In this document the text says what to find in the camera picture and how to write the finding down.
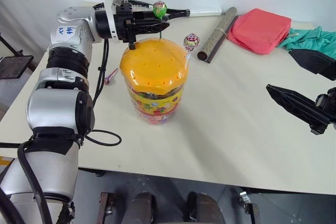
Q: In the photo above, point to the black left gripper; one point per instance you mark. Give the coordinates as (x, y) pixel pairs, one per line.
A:
(123, 23)

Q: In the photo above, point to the black square tray stand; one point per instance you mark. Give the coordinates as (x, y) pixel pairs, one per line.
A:
(14, 66)

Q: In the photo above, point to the colourful printed lollipop jar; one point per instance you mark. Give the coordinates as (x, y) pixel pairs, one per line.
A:
(155, 106)

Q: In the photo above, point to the purple wrapped lollipop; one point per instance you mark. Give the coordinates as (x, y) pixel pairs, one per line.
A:
(111, 76)

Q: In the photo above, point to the rusty metal bracket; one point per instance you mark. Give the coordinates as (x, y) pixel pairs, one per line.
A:
(105, 207)
(249, 207)

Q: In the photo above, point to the orange jar lid with holes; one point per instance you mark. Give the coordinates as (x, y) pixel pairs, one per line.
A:
(155, 64)

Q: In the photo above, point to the pink wrapped lollipop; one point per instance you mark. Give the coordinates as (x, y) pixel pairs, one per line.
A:
(191, 41)

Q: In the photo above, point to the folded red cloth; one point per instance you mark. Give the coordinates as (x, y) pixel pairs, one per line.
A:
(258, 31)

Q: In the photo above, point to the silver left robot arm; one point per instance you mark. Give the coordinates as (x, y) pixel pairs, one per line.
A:
(52, 111)

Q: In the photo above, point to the rolled brown green mat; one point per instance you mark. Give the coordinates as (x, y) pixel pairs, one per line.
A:
(218, 35)

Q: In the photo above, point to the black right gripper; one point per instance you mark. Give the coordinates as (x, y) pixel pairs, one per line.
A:
(326, 100)

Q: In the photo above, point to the crumpled teal cloth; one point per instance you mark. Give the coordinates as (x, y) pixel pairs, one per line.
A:
(312, 39)

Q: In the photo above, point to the dark rounded shape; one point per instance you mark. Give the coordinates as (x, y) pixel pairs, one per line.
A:
(139, 208)
(206, 208)

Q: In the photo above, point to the green lollipop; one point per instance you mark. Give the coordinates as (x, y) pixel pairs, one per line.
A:
(159, 9)

